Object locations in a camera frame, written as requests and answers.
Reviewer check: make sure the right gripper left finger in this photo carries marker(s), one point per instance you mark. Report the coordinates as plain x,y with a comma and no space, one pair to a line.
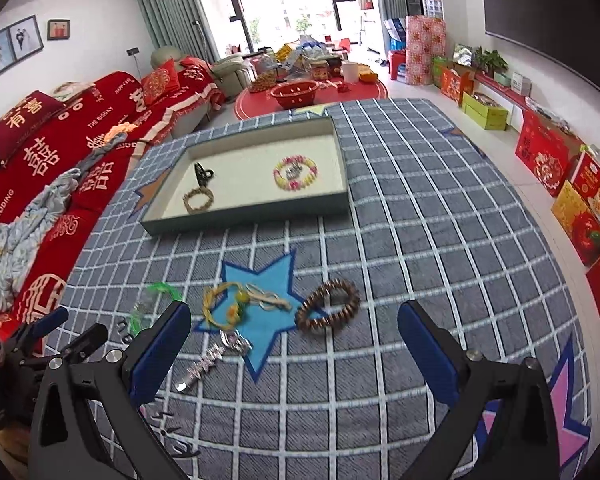
65,442

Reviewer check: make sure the green gift box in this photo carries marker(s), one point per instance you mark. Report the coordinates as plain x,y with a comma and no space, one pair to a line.
484,111

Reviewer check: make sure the red embroidered cushion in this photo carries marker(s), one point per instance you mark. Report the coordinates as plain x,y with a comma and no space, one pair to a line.
161,82

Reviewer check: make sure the black hair clip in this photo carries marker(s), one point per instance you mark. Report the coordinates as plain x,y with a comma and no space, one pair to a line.
203,175

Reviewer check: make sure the grey-green armchair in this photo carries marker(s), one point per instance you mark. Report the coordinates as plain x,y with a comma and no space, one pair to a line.
232,75

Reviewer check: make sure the red floral wrapped box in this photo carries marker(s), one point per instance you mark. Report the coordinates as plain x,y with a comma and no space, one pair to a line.
425,39

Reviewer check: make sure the small red framed picture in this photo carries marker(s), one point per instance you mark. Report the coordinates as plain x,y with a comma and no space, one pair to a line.
58,30

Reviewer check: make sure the white cylindrical container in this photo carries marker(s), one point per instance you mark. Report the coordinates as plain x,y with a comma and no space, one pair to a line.
349,72

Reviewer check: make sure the grey-green jewelry tray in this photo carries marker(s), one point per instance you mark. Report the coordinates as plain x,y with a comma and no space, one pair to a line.
249,184

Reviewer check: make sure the red colander bowl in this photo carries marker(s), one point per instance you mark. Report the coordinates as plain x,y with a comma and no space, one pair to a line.
295,94

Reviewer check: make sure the double framed wedding photo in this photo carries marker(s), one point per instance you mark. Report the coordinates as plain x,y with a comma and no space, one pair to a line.
19,41

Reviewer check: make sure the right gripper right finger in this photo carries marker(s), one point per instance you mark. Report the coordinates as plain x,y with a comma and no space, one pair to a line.
505,408

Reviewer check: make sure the red gift box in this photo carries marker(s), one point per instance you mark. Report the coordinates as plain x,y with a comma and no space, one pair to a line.
547,151

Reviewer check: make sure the green translucent bangle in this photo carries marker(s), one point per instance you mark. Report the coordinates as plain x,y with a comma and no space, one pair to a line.
140,315

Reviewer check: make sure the potted green plant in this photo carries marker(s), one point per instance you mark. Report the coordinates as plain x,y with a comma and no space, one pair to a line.
489,62

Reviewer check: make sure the red wedding sofa cover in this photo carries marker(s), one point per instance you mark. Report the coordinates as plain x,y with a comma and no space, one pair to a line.
62,135

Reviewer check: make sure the round red rug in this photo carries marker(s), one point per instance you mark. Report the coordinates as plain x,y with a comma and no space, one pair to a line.
254,104

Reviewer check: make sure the green curtain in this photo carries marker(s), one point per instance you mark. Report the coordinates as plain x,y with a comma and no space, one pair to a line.
181,24

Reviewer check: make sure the light blue floral blanket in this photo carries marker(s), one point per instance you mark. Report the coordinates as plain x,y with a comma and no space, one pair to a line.
21,239

